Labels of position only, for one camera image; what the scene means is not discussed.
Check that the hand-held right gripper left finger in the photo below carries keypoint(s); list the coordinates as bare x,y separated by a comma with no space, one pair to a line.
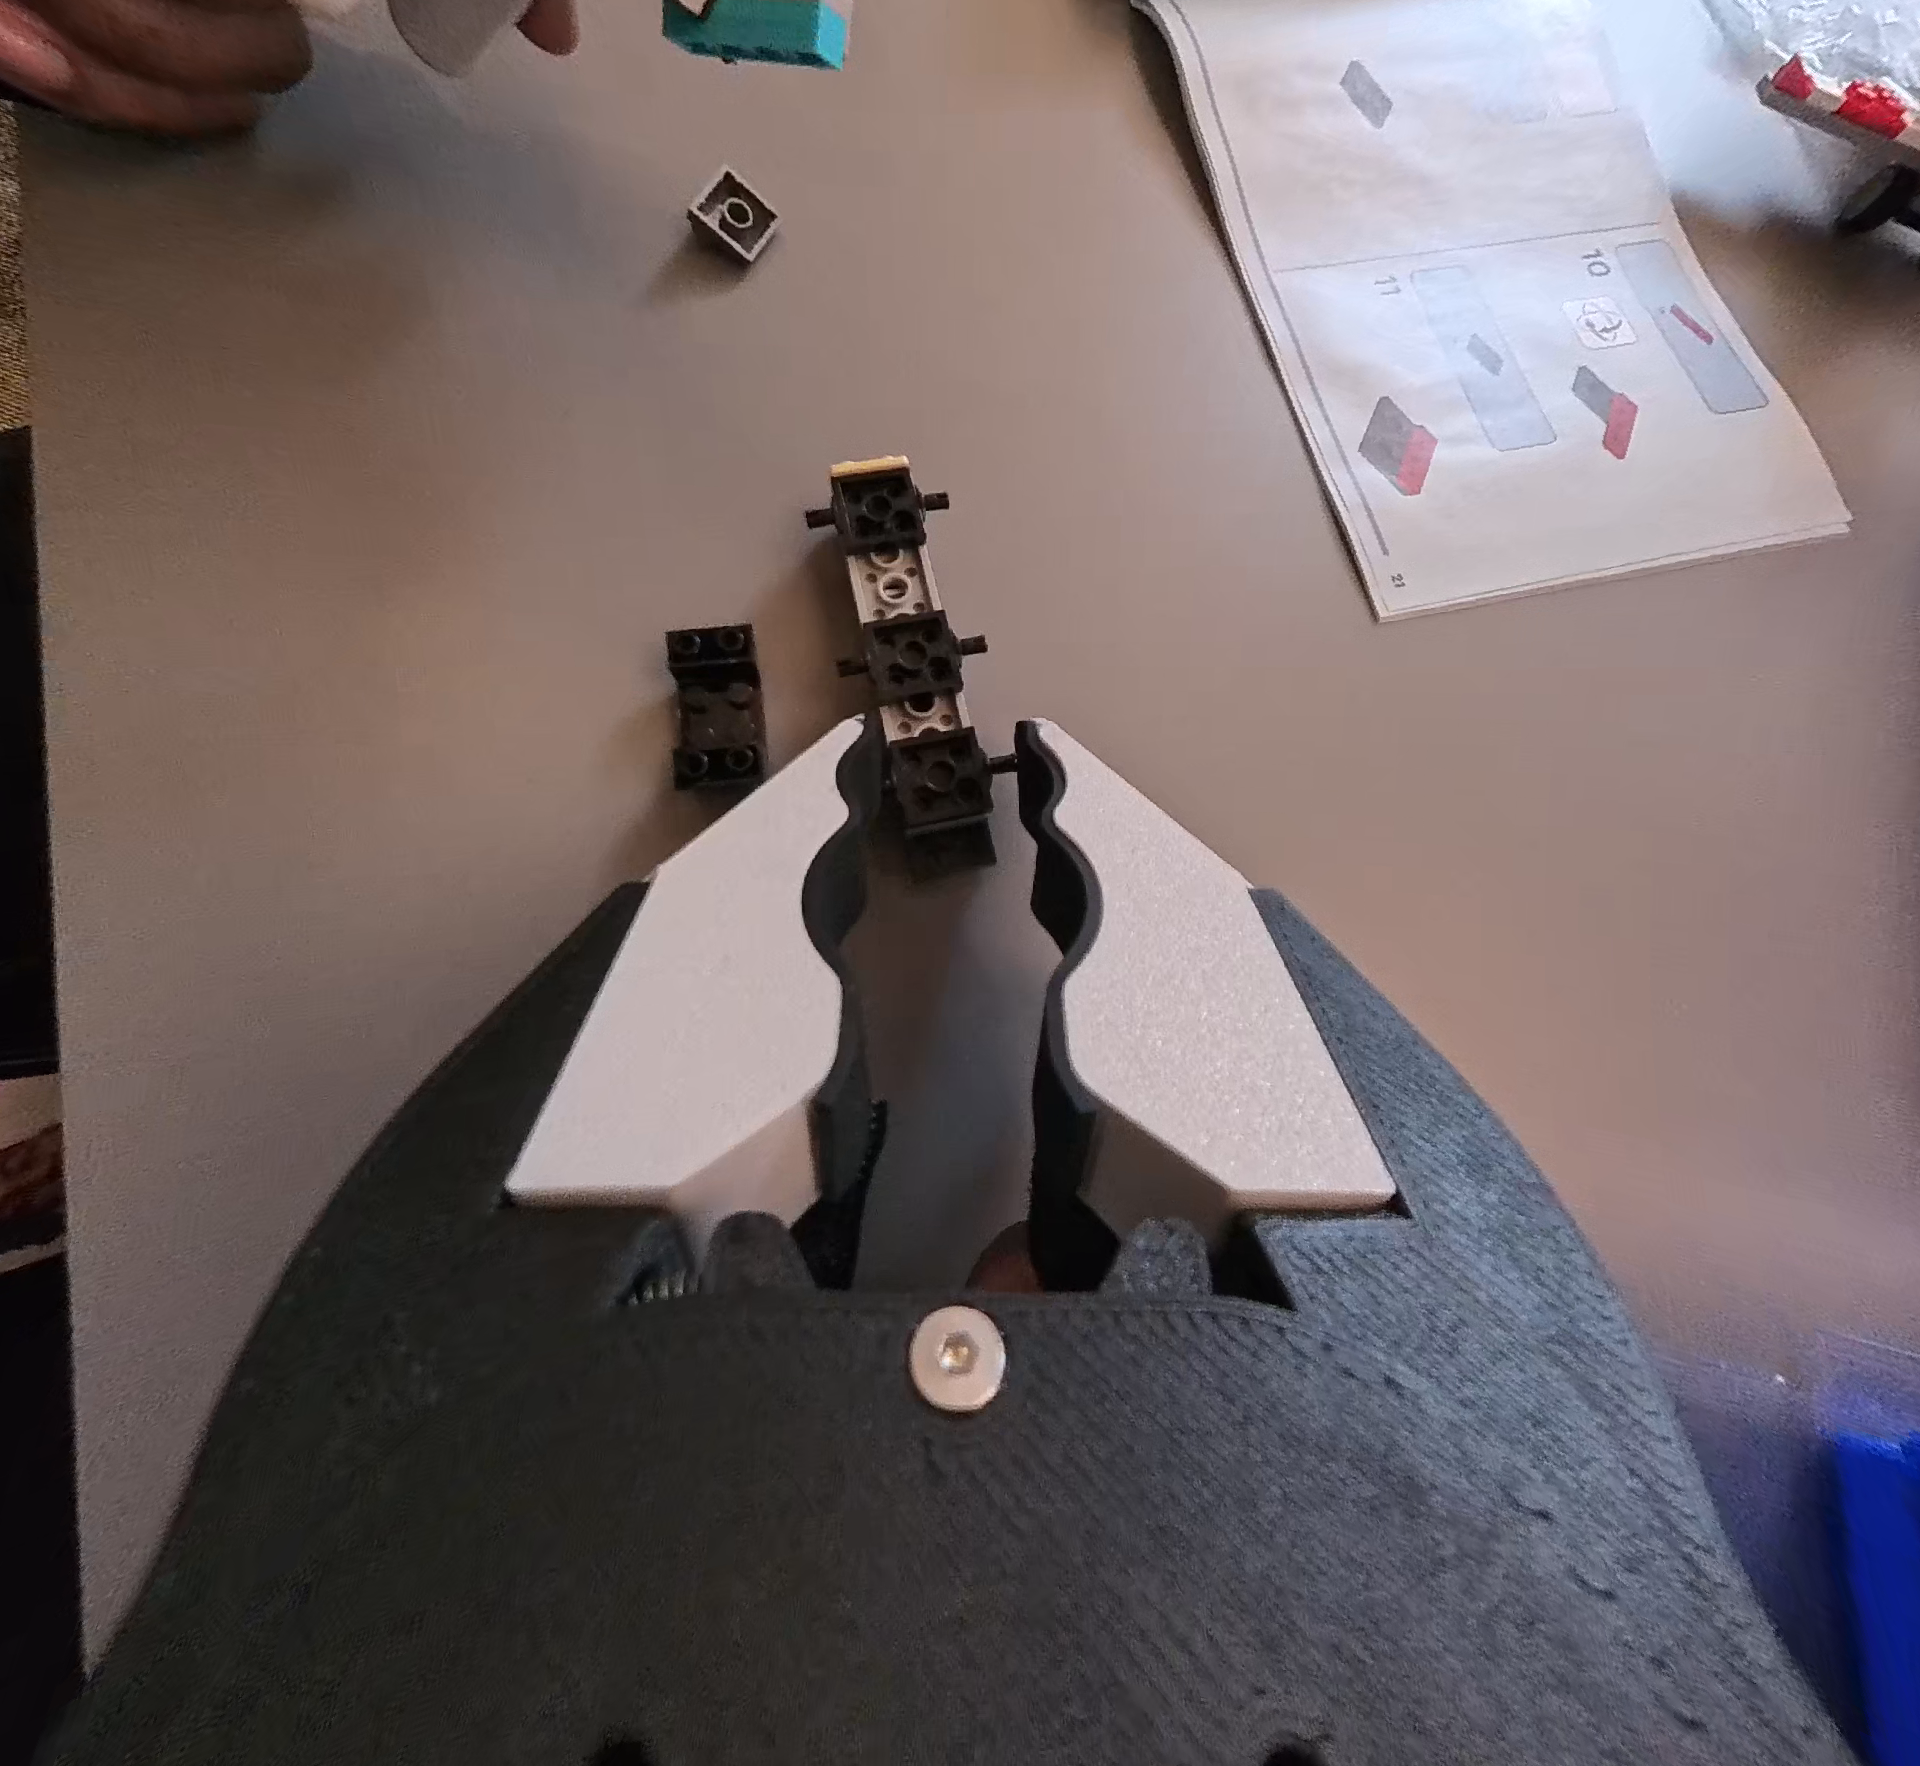
705,1033

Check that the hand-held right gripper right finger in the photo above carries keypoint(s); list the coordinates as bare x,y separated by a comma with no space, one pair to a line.
1200,1033

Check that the teal and grey brick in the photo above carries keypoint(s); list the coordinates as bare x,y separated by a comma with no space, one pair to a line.
766,23

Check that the long black brick assembly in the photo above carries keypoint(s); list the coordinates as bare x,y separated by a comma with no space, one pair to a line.
907,656

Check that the small grey square brick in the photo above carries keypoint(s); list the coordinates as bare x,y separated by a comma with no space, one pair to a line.
734,215

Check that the small black brick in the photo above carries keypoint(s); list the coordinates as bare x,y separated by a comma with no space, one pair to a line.
716,708

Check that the instruction booklet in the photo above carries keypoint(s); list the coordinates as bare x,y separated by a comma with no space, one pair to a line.
1470,220

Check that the blue plastic storage bin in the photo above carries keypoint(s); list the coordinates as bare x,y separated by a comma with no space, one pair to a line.
1882,1586

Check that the red and grey toy model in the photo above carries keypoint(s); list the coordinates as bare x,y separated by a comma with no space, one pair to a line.
1854,131

